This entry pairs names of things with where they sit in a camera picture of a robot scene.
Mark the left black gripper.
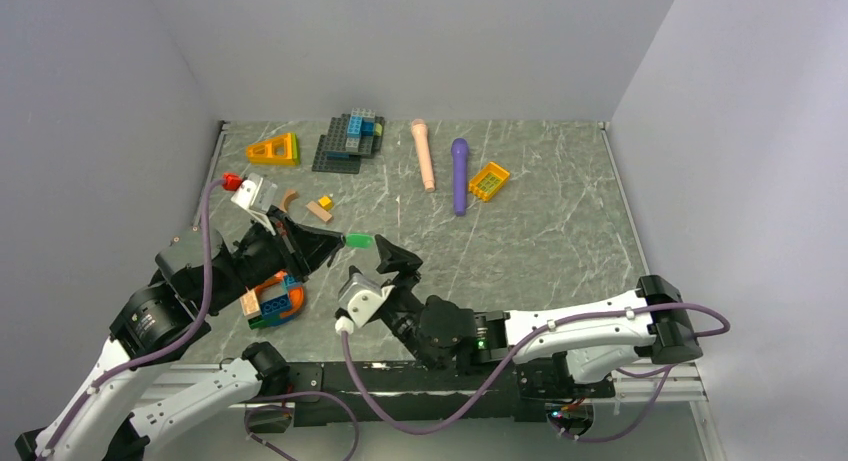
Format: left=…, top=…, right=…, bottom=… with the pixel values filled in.
left=203, top=203, right=347, bottom=312

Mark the green key tag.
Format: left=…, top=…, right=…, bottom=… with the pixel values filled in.
left=345, top=233, right=374, bottom=249

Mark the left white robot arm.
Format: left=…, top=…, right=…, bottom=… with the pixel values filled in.
left=15, top=207, right=345, bottom=460

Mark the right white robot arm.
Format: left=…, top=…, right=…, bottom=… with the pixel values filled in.
left=335, top=235, right=703, bottom=397

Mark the wooden rectangular block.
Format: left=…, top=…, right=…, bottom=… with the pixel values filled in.
left=306, top=201, right=333, bottom=224

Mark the small yellow cube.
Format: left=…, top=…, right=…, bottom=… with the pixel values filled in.
left=319, top=196, right=334, bottom=210

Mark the orange curved track piece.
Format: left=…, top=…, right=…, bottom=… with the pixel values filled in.
left=252, top=271, right=306, bottom=328

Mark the wooden arch block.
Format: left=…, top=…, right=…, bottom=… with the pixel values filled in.
left=279, top=189, right=299, bottom=213

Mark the blue toy brick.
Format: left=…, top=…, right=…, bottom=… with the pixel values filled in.
left=260, top=295, right=292, bottom=319

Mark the beige toy brick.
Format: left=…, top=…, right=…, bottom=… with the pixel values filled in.
left=239, top=290, right=261, bottom=318

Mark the green toy brick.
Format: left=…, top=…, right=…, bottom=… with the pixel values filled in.
left=248, top=316, right=271, bottom=330

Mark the orange yellow triangular block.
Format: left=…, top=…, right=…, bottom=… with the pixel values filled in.
left=245, top=133, right=301, bottom=167

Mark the grey blue brick stack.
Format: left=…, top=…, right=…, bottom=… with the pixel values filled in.
left=311, top=108, right=385, bottom=174

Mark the yellow grid brick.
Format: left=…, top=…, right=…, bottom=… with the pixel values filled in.
left=468, top=162, right=511, bottom=202

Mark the purple toy microphone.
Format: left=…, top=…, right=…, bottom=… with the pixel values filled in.
left=451, top=138, right=469, bottom=216

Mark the pink toy microphone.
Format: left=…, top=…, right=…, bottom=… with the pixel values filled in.
left=410, top=119, right=436, bottom=192

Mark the black base bar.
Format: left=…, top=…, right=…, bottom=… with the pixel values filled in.
left=258, top=354, right=616, bottom=427

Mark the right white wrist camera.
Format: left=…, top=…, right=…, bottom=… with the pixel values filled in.
left=334, top=274, right=391, bottom=335

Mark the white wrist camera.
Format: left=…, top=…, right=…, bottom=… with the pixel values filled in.
left=334, top=274, right=391, bottom=335
left=230, top=173, right=278, bottom=233

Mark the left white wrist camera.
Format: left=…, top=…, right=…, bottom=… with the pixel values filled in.
left=230, top=173, right=278, bottom=233

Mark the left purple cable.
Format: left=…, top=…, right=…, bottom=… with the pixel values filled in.
left=36, top=178, right=230, bottom=461

